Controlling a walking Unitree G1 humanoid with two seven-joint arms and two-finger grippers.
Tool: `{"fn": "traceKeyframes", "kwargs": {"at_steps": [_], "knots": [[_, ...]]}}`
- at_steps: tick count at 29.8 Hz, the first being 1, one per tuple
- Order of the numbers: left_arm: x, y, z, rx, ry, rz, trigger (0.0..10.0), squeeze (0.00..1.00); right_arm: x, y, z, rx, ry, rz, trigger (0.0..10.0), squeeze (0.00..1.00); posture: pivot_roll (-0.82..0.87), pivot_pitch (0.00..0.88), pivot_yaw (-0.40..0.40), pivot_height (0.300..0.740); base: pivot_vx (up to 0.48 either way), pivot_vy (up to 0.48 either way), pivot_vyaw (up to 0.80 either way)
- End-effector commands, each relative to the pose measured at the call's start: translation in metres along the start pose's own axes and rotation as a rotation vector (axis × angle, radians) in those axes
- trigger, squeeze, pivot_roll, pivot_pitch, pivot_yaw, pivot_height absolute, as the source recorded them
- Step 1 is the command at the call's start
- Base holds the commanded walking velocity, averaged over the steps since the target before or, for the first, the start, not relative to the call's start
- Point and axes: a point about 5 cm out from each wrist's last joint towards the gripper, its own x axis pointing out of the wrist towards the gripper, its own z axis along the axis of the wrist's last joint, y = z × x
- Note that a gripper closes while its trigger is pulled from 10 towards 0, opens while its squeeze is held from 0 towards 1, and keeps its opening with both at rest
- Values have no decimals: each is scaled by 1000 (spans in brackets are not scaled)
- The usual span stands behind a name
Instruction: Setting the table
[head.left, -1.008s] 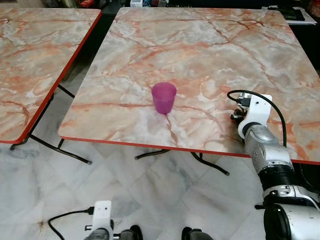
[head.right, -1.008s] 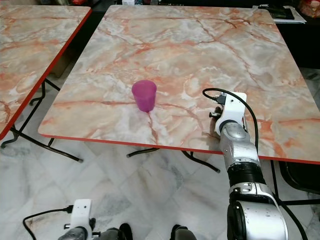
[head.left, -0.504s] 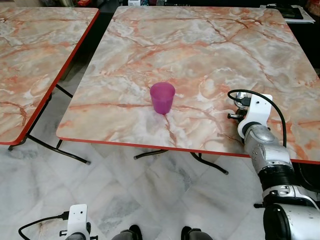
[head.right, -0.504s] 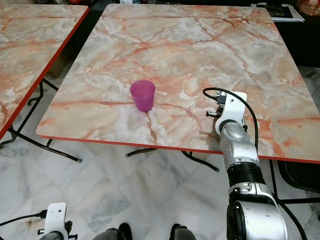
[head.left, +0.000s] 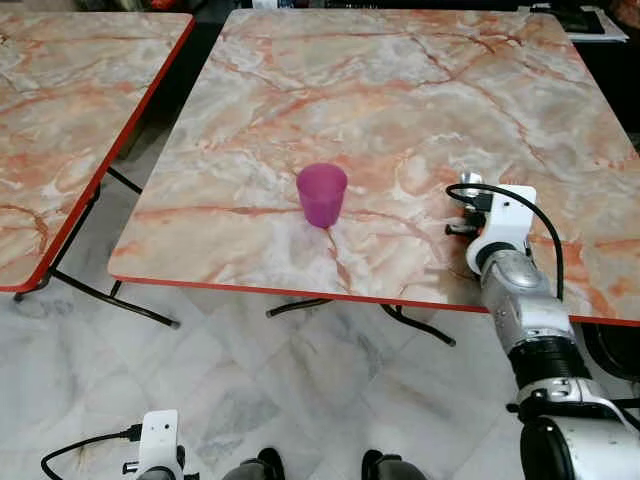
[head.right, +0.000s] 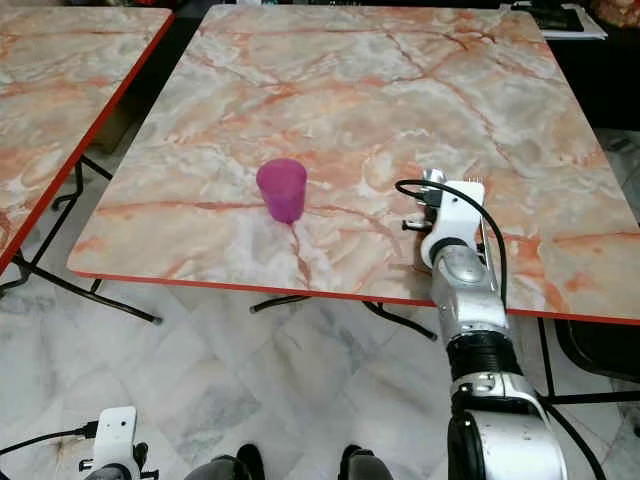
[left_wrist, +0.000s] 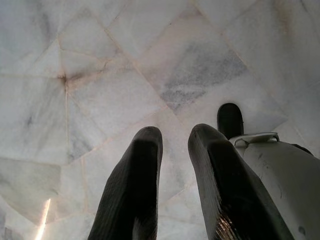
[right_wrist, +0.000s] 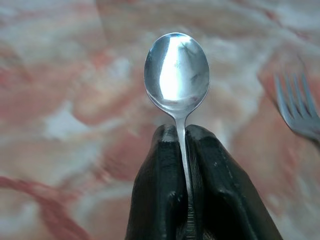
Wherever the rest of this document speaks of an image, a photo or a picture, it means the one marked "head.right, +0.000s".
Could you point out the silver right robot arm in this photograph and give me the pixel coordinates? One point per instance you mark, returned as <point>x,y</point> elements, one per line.
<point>480,320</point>

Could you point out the purple plastic cup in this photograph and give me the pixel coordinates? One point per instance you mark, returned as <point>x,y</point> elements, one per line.
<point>282,190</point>

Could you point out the black chair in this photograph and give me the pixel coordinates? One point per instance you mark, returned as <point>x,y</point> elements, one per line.
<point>600,350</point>

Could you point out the black metal table legs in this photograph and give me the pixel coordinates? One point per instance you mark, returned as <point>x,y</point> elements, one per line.
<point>90,290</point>

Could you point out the dark robot right foot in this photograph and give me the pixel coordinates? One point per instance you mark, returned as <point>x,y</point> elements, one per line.
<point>370,466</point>

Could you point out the dark robot foot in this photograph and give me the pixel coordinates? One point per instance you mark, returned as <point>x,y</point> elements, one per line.
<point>230,466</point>
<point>370,466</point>

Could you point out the dark robot left foot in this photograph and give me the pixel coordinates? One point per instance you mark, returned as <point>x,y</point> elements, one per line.
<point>230,466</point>

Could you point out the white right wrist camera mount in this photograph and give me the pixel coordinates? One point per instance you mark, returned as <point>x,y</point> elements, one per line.
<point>458,225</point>

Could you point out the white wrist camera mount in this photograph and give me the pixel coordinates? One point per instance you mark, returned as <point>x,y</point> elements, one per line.
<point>458,225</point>
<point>115,432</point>

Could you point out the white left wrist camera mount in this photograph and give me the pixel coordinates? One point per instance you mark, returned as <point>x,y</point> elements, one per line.
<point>115,432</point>

